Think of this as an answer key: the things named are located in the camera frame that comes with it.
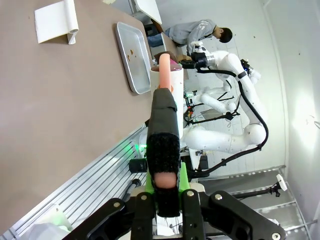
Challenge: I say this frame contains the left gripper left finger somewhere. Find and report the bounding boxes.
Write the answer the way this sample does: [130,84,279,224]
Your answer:
[86,172,157,240]

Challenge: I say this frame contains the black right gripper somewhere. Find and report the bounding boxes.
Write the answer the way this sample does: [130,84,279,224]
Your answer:
[190,51,209,71]

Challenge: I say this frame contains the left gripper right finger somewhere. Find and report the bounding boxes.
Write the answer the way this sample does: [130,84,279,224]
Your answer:
[177,162,286,240]

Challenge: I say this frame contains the brown cloth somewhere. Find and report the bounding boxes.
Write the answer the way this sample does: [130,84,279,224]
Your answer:
[152,50,193,66]

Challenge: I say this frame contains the person in grey hoodie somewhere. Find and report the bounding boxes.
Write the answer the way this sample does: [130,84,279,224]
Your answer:
[146,19,234,49]

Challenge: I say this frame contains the black stand with white head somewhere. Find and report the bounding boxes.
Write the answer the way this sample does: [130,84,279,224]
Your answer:
[231,173,289,200]

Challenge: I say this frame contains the black round knob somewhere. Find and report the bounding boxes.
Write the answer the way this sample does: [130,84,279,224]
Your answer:
[128,158,148,175]

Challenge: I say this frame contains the black tripod legs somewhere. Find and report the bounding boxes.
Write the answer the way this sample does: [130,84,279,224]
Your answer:
[184,91,242,125]

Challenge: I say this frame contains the metal tray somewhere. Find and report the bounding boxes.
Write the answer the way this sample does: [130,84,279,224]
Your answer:
[115,21,152,95]

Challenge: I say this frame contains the white plastic bag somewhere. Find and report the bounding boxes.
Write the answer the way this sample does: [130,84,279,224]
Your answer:
[23,203,74,240]

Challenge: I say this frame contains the large white table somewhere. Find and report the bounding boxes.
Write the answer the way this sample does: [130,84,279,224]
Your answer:
[132,0,163,26]

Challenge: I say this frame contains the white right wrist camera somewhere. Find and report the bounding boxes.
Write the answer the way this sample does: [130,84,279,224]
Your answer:
[190,41,205,54]

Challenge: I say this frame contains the black right arm cable sleeve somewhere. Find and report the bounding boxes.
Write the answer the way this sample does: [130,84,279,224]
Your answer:
[196,68,270,176]

